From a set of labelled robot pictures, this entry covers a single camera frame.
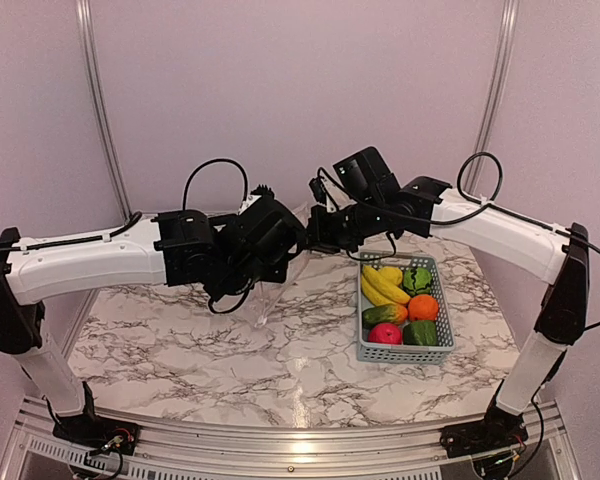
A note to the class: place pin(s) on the orange toy orange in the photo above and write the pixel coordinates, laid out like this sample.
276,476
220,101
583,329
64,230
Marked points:
423,307

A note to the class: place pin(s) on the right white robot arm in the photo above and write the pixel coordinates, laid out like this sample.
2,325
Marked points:
432,208

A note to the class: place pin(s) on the yellow toy banana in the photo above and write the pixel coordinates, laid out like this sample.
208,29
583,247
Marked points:
379,290

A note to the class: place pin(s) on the front aluminium rail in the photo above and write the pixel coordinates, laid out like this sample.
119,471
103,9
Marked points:
170,449

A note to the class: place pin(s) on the left aluminium frame post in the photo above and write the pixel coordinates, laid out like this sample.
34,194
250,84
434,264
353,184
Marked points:
96,91

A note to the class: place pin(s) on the clear zip top bag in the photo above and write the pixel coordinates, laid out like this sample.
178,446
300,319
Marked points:
267,295

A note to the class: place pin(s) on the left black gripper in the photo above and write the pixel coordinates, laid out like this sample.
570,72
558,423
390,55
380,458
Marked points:
276,271

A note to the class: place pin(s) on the green orange toy cucumber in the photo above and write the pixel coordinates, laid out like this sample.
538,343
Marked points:
391,313

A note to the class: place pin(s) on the green toy cabbage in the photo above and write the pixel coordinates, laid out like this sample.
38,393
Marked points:
417,281

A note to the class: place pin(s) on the right aluminium frame post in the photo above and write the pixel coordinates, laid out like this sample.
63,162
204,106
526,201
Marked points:
499,74

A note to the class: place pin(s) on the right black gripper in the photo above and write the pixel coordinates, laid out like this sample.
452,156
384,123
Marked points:
319,235

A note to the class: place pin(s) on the yellow toy lemon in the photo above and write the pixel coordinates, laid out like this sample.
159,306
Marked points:
392,274

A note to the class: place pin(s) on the grey plastic basket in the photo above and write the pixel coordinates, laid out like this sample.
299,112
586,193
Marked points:
404,354

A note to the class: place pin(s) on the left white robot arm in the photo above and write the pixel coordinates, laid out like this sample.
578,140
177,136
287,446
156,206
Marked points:
173,248

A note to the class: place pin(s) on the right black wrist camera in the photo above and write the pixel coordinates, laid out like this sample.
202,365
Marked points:
364,176

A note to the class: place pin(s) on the red toy apple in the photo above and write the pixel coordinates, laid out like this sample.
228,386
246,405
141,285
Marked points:
386,333

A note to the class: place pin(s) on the green toy bell pepper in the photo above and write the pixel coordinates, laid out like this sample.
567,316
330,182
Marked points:
420,333

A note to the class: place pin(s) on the aluminium frame post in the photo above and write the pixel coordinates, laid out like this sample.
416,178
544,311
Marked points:
96,91
499,74

